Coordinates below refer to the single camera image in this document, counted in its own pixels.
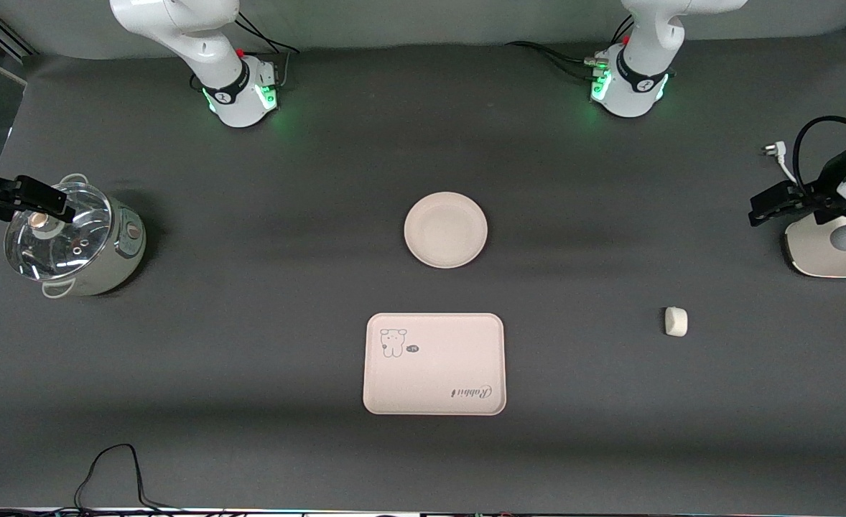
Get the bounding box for white toaster power cord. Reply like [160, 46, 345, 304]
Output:
[762, 142, 801, 185]

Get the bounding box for dark grey table cloth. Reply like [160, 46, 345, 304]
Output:
[0, 27, 846, 515]

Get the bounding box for round cream plate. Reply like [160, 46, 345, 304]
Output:
[404, 191, 489, 270]

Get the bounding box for black right arm base cables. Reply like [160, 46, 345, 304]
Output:
[231, 11, 300, 90]

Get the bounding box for cream toaster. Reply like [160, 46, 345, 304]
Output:
[784, 214, 846, 279]

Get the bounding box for cream rabbit print tray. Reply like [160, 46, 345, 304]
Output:
[363, 312, 507, 416]

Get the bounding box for black left arm base cables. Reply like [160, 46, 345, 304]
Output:
[506, 18, 636, 81]

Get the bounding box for glass pot lid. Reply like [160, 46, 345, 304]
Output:
[4, 183, 113, 281]

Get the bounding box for cream electric cooking pot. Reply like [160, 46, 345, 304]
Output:
[4, 172, 147, 299]

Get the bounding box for black arm base cables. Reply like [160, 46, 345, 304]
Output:
[231, 11, 300, 90]
[506, 18, 636, 81]

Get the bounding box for thin black looped cable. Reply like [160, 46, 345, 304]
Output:
[73, 443, 174, 512]

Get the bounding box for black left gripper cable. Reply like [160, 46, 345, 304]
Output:
[792, 115, 846, 203]

